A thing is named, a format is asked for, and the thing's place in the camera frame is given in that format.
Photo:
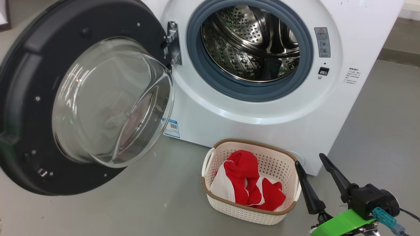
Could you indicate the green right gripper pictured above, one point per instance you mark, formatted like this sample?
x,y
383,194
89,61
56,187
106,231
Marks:
x,y
341,226

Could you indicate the red and white garment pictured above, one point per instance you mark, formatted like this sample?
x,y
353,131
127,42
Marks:
x,y
242,170

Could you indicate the dark grey glass washer door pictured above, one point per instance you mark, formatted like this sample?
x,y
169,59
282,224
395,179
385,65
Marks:
x,y
29,82

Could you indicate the cream perforated laundry basket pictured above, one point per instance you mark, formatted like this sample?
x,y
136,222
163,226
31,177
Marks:
x,y
275,164

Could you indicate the white washing machine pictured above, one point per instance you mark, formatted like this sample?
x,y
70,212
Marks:
x,y
246,111

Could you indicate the black door lock latch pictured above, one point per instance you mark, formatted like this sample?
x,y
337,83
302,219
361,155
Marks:
x,y
324,71

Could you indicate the grey rubber door gasket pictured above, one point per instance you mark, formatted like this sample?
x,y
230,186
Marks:
x,y
197,62

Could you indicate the metal door hinge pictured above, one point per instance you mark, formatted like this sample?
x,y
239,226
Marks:
x,y
173,36

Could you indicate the round white filter cover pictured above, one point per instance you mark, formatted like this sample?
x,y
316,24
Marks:
x,y
299,157

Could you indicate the grey warning sticker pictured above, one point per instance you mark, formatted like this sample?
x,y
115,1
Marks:
x,y
322,42

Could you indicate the blue energy label sticker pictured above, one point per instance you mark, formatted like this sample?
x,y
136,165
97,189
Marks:
x,y
172,128

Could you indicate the stainless steel washer drum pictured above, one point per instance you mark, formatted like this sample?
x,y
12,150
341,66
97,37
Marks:
x,y
242,46

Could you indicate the dark framed board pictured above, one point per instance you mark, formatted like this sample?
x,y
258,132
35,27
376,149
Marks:
x,y
4,13

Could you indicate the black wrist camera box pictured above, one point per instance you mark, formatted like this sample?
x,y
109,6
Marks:
x,y
370,198

